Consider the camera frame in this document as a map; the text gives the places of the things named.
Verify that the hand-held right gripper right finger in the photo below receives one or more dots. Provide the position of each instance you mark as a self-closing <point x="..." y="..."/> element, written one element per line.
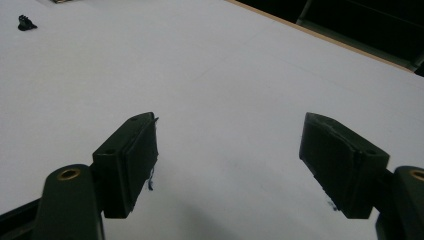
<point x="343" y="166"/>

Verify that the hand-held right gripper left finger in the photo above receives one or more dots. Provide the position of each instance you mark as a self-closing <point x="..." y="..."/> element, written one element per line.
<point x="123" y="166"/>

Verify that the dark flat object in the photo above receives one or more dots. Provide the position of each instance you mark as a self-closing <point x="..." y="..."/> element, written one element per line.
<point x="60" y="1"/>

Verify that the small black plastic mount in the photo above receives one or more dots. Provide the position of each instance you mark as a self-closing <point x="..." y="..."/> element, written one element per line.
<point x="26" y="23"/>

